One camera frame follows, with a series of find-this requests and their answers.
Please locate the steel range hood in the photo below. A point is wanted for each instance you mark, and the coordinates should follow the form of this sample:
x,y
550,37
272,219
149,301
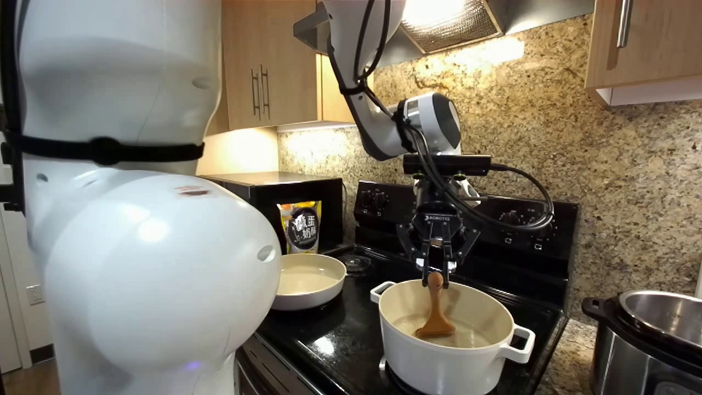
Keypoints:
x,y
452,17

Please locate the wooden spoon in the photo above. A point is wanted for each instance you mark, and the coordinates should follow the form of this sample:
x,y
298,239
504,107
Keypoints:
x,y
436,321

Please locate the white enamel pot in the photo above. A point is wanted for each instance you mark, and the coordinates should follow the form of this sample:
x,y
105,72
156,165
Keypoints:
x,y
446,373

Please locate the wooden wall cabinet beside hood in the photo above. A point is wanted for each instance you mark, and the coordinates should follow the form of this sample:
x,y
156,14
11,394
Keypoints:
x,y
658,45

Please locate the black microwave oven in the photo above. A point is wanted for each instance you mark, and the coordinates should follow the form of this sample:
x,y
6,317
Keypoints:
x,y
263,188

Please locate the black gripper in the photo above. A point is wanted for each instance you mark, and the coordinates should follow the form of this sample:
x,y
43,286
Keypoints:
x,y
442,204

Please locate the cream shallow bowl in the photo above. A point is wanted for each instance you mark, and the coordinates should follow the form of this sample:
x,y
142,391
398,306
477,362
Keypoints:
x,y
309,282

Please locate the yellow black snack bag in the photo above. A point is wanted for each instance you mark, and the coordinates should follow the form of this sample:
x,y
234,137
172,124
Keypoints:
x,y
301,229

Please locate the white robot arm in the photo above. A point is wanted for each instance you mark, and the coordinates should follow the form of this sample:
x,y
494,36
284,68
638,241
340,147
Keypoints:
x,y
145,292

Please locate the black electric stove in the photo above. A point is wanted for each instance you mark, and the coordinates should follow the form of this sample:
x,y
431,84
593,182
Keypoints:
x,y
540,249

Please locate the black steel pressure cooker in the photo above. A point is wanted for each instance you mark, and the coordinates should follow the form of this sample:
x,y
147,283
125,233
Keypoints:
x,y
644,343

